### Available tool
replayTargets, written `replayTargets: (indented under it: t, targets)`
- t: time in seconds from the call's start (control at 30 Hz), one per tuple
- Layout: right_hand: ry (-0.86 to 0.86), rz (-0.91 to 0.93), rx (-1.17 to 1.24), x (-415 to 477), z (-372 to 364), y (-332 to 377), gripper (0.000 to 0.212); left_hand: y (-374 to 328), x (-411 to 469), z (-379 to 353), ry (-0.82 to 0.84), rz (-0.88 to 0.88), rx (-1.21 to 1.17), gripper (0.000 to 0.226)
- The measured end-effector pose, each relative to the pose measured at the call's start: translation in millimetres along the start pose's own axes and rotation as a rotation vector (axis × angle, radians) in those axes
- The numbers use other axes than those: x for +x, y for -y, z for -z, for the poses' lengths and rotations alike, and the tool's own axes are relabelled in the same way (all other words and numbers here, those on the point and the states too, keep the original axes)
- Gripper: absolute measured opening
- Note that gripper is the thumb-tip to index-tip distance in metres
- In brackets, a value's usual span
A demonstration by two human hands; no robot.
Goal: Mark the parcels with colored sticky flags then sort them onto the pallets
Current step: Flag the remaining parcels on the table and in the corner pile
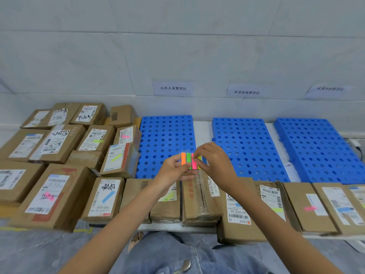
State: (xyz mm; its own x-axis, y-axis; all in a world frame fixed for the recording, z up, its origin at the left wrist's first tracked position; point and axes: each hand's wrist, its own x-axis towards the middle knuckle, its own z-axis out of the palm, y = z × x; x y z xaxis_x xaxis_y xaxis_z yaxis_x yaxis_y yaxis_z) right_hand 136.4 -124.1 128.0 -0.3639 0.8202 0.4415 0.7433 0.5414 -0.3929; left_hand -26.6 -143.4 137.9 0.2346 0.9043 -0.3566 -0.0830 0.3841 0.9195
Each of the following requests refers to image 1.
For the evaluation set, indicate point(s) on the person's left hand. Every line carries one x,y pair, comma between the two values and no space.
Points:
166,176

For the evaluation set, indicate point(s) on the person's right hand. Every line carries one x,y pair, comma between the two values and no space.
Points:
221,165

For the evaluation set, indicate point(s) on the person's left thumb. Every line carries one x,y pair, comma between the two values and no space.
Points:
175,160

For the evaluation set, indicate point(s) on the person's right thumb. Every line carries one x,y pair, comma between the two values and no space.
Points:
203,165

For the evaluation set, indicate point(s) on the pad of neon sticky flags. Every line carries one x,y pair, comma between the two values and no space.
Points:
194,164

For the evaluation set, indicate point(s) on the person's left forearm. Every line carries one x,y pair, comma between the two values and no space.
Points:
119,233

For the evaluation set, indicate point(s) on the person's right forearm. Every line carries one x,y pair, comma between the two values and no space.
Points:
273,231

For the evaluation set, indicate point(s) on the blue perforated plastic pallet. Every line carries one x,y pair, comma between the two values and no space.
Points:
319,148
159,139
248,145

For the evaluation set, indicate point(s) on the person's foot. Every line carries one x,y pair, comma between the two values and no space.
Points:
136,239

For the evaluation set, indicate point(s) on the person's blue jeans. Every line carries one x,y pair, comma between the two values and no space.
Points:
171,253

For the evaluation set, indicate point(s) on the metal jeans button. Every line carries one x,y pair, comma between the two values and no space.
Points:
185,265

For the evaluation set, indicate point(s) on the row of labelled cardboard boxes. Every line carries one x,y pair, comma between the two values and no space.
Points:
299,208

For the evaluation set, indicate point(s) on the pile of cardboard parcels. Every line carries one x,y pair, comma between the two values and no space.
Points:
57,196

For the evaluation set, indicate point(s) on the white paper wall sign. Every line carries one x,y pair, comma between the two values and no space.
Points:
247,91
325,92
173,88

